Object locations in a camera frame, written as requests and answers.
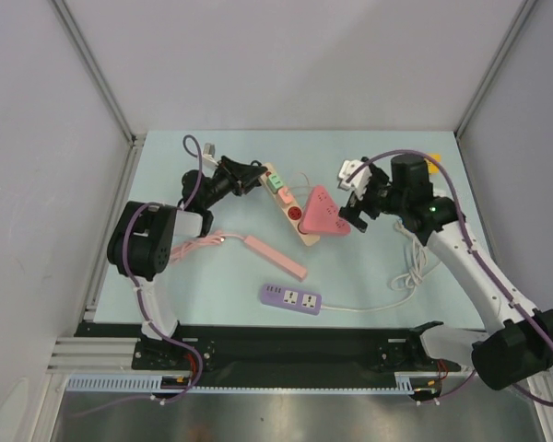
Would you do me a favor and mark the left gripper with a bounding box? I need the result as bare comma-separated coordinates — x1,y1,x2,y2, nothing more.
201,155,265,209

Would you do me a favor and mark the beige power strip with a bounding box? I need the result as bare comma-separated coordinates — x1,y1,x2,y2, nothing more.
259,162,320,247

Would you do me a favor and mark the green adapter plug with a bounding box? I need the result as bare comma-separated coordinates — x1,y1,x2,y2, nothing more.
266,173,284,194

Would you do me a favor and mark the pink triangular socket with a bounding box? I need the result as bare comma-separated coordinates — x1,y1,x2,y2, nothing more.
298,185,351,237

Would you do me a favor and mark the orange adapter plug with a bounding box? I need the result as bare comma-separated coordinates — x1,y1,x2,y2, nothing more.
277,187,294,206

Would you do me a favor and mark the pink power strip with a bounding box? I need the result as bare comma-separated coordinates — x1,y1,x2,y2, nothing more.
243,236,308,281

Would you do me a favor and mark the yellow cube socket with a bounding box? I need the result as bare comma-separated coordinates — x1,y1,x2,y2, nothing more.
426,153,441,175

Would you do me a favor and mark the purple power strip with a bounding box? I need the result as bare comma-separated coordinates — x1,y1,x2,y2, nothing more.
260,284,323,316

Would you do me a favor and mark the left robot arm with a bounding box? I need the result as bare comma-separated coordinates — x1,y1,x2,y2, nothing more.
107,156,267,368

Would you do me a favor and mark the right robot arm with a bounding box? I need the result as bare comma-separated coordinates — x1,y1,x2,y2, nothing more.
337,149,553,390

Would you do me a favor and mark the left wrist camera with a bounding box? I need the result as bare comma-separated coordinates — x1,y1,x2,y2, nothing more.
202,143,218,169

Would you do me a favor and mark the white power strip cable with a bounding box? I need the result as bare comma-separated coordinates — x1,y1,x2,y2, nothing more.
322,219,441,312

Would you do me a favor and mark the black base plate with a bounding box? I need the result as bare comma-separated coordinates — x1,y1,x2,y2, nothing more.
75,322,468,390

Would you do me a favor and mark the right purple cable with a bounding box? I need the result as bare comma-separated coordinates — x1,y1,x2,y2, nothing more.
345,148,553,408

